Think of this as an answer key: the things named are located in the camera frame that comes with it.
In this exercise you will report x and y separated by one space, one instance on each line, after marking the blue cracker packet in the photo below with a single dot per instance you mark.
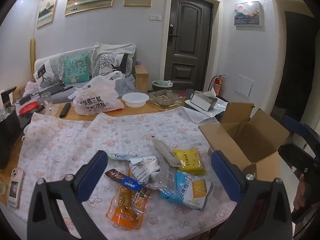
192 190

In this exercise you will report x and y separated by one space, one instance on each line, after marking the dark grey door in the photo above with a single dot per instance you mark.
190 42

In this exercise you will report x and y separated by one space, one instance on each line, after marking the green white candy packet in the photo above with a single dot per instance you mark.
120 156

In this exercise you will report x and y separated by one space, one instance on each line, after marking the white light switch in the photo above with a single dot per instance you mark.
155 17

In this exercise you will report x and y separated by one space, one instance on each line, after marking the black power adapter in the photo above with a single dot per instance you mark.
25 100

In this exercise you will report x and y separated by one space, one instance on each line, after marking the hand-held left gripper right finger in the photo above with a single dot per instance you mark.
225 177

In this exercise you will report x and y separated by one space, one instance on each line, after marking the brown blue snack bar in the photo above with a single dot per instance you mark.
115 174

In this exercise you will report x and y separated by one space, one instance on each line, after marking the white smartphone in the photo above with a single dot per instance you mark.
15 188

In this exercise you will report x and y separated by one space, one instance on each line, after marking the wooden side table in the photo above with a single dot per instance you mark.
142 80

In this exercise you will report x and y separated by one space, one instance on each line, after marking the white plastic bowl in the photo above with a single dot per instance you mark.
135 99

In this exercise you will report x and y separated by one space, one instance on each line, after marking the metal tissue box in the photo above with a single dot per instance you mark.
202 102

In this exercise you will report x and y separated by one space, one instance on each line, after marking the glass ashtray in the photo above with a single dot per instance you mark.
165 98

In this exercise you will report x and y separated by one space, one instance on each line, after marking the wine glass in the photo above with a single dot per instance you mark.
46 100

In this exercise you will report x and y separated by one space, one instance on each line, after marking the white wall panel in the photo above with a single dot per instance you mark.
243 86

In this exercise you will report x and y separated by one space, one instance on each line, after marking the grey cloth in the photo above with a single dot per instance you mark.
125 86

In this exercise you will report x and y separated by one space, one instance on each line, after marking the frameless sunset mountain painting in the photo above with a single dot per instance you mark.
247 13

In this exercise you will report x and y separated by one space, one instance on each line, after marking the silver clear snack packet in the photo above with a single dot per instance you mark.
166 176

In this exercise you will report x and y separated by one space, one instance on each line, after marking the pink printed tablecloth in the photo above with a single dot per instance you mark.
75 142

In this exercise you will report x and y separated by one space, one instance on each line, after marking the white tree print cushion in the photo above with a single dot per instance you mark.
43 75

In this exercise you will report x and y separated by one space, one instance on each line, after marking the grey sofa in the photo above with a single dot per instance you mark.
60 57

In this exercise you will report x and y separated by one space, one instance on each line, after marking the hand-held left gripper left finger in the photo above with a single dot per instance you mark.
93 170

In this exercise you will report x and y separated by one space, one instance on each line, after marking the black remote control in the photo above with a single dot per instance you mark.
65 110

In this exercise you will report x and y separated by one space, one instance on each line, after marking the white plastic shopping bag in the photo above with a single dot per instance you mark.
97 100

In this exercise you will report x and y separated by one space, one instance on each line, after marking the white snack packet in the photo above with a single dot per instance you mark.
143 171

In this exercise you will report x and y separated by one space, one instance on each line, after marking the black keyboard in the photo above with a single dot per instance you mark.
53 89

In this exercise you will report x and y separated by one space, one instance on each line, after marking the black water pump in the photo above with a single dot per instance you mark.
7 96

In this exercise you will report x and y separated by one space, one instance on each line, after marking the black door lock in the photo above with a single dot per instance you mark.
170 35

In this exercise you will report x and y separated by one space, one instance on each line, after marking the black white branch cushion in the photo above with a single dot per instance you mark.
110 62

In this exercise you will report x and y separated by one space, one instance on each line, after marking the red fire extinguisher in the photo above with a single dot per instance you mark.
218 83

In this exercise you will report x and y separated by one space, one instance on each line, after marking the cardboard box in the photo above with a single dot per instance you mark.
237 135

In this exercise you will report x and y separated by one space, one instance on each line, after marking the yellow long pole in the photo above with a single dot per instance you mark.
32 52

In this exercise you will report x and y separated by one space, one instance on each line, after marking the yellow snack packet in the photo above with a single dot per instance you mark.
190 161

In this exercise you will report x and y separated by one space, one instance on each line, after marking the red bowl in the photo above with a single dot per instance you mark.
28 108

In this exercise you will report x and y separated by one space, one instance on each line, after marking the green trash bin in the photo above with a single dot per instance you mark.
160 86

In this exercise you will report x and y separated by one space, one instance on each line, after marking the mountain painting gold frame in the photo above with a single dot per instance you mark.
47 11

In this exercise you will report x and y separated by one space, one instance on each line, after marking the teal branch print cushion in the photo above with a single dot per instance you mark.
76 68

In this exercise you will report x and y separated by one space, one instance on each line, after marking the orange sausage packet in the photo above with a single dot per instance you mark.
125 205

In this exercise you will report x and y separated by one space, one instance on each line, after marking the clear long nut bar packet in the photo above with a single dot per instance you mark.
165 151

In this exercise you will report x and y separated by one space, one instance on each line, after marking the white plastic sheet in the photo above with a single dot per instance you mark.
197 116

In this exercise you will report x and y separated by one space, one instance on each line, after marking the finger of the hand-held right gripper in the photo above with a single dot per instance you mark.
295 126

